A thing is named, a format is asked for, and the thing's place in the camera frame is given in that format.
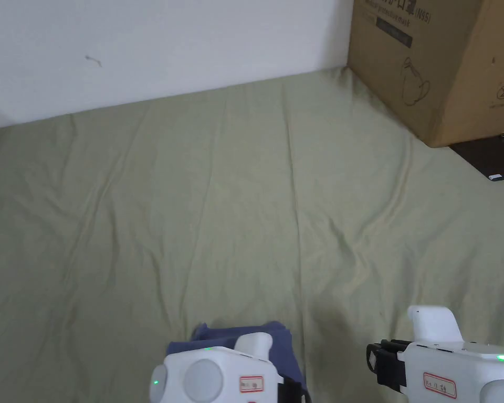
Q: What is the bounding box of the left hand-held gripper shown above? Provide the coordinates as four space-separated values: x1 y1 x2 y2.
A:
149 332 301 403

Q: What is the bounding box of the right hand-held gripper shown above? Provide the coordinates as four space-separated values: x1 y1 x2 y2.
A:
365 305 504 403

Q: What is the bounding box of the dark blue garment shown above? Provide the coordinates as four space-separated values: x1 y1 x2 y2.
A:
167 321 310 403

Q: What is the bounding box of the bed with pale green sheet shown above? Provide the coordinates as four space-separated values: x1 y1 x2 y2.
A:
0 65 504 403

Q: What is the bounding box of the black flat board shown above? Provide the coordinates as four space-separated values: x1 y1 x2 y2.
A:
448 133 504 183

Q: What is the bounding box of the brown cardboard carton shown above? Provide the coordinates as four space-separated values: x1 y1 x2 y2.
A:
346 0 504 149

